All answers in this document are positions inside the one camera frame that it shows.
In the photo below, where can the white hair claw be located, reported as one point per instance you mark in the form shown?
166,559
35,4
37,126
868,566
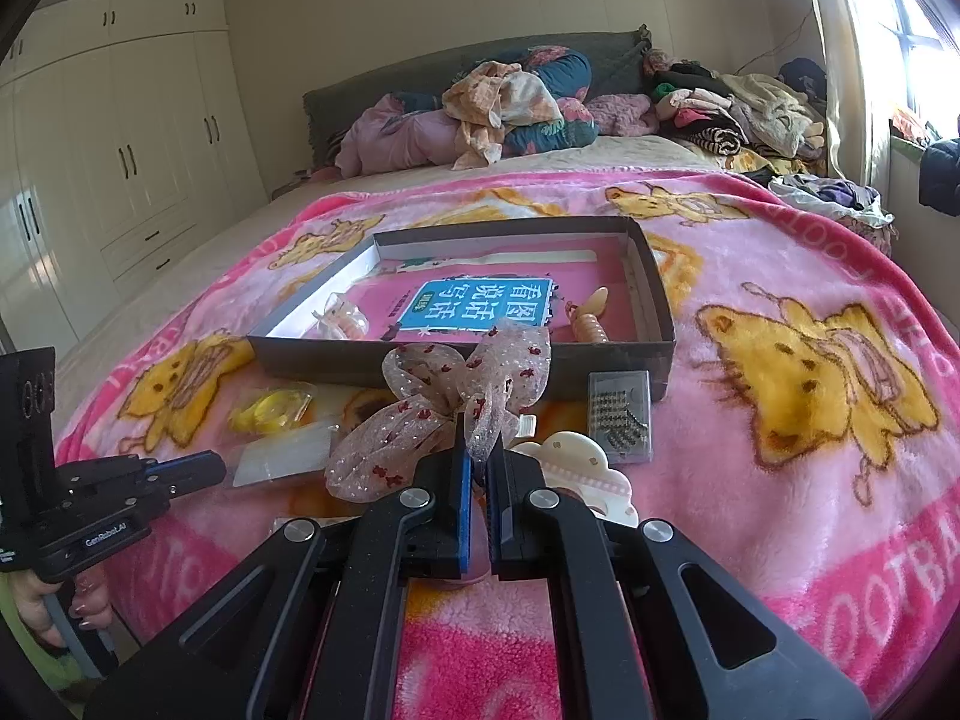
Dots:
570,457

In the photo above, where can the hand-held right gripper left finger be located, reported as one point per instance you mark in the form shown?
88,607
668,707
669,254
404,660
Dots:
465,499

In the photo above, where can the grey cardboard box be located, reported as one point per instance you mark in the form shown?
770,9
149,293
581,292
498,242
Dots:
649,277

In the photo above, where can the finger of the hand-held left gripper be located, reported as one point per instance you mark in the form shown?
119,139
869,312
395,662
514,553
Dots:
187,469

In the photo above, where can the dark cloth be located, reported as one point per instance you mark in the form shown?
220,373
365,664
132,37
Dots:
941,172

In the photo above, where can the pink printed blanket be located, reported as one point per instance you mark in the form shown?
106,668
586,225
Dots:
787,292

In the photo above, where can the pink quilt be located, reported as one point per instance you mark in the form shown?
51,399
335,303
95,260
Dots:
390,135

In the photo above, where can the orange patterned cloth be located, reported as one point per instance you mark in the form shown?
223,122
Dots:
911,126

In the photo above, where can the clear box of hairpins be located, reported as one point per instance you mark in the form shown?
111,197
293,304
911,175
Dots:
619,420

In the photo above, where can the person's left hand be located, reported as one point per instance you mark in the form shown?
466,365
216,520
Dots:
90,600

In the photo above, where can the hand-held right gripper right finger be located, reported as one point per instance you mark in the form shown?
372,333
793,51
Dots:
493,510

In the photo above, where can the bag of yellow rings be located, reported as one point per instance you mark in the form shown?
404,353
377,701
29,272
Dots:
270,409

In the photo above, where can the cream curtain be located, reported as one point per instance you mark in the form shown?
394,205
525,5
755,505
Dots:
847,90

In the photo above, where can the sheer dotted bow hair clip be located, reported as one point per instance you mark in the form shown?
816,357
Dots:
420,382

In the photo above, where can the pink fluffy cloth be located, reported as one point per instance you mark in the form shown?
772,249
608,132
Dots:
622,116

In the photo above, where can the window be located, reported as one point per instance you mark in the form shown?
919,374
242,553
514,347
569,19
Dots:
922,7

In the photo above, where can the grey bed headboard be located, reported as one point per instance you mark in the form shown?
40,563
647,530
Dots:
390,75

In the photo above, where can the cream wardrobe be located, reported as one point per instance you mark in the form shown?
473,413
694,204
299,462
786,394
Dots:
112,142

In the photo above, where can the person's left forearm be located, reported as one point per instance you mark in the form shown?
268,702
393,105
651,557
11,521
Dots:
11,615

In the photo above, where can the clear plastic bag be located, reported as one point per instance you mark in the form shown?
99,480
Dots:
277,457

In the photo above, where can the orange and cream cloth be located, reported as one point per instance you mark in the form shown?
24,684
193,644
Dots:
487,101

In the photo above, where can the heap of grey purple clothes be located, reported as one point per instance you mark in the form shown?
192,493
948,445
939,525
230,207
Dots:
832,199

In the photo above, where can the beige hair claw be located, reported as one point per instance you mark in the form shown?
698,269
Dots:
589,315

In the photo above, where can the pile of clothes on bed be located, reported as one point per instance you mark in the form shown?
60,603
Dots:
566,71

